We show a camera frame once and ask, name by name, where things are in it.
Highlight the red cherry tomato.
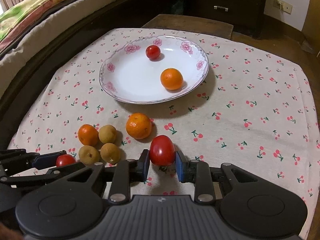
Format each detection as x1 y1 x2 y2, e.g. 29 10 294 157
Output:
145 45 161 60
56 154 76 167

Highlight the brown longan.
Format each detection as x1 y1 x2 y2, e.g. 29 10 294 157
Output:
98 125 117 144
78 145 100 166
100 143 121 165

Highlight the oval red tomato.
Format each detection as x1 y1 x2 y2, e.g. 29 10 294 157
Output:
149 135 175 166

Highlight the white floral plate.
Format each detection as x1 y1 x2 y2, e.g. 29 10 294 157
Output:
99 35 209 105

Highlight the colourful floral quilt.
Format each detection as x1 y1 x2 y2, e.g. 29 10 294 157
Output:
1 0 65 50

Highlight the wooden low table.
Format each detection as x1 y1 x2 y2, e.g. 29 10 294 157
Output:
143 14 234 40

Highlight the dark wooden bed frame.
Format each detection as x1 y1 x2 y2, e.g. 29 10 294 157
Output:
1 0 176 150

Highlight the dark wooden nightstand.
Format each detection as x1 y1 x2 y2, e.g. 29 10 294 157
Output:
182 0 266 37

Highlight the wooden wardrobe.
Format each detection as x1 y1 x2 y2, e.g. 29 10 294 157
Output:
302 0 320 54

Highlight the grey bed mattress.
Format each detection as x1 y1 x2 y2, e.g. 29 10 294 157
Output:
1 0 117 95

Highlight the wall power socket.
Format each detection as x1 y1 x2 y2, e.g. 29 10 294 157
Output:
273 0 293 14

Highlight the small orange tangerine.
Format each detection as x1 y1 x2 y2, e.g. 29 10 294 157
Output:
160 68 183 90

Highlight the cherry print tablecloth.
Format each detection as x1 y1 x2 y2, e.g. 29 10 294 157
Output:
9 29 319 238

